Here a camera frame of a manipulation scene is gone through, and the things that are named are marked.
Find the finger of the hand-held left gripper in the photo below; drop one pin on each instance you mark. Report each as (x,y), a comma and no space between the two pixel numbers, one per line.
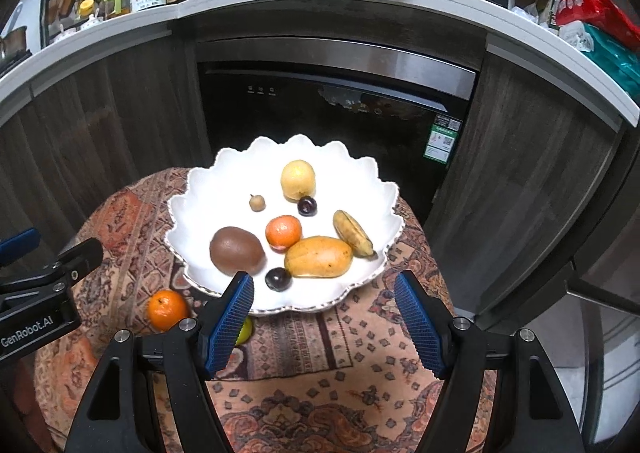
(82,255)
(20,240)

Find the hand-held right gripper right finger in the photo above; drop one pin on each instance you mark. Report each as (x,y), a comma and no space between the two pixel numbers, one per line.
(420,328)

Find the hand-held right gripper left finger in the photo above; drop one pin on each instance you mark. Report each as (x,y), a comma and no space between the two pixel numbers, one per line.
(230,328)

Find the dark purple plum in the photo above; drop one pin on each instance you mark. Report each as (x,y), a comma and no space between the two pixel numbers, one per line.
(307,206)
(277,279)

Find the brown kiwi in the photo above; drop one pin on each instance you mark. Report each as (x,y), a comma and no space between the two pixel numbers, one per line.
(236,250)

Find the small tangerine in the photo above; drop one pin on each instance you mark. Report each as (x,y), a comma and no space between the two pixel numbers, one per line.
(283,232)

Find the yellow mango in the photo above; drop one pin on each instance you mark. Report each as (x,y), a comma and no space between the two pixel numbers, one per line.
(318,257)

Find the small yellow banana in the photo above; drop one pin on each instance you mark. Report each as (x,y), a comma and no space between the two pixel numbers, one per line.
(354,233)

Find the small brown longan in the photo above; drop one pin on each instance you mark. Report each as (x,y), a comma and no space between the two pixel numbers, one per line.
(257,203)

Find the white scalloped plate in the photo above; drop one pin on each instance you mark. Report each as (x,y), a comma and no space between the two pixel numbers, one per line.
(225,193)

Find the yellow pear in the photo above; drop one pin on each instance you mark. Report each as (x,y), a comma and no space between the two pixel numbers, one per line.
(298,180)

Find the green round fruit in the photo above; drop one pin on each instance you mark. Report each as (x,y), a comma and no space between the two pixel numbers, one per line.
(244,330)

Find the large orange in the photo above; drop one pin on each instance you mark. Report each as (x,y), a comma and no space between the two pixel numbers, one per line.
(167,310)

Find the patterned paisley tablecloth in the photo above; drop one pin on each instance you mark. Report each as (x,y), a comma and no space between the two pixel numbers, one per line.
(310,343)

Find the dark wood cabinet door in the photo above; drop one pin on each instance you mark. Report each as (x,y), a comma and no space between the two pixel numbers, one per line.
(100,133)
(525,183)

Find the green white energy sticker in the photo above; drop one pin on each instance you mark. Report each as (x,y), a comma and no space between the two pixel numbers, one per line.
(442,138)

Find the metal pot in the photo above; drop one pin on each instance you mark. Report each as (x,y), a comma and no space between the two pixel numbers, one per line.
(12,40)

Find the black built-in dishwasher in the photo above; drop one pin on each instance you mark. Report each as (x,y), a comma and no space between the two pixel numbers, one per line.
(280,108)

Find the yellow-capped bottle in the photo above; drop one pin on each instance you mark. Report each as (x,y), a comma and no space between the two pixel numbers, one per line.
(86,10)

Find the green-lidded jar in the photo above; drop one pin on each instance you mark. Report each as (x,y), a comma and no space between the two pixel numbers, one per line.
(117,0)

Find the white packet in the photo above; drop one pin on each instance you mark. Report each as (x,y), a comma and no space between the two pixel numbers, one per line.
(575,38)

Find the teal plastic packet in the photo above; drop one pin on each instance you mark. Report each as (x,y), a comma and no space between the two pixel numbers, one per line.
(617,58)

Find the red plastic bag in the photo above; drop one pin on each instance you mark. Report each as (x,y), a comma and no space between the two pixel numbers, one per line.
(600,13)

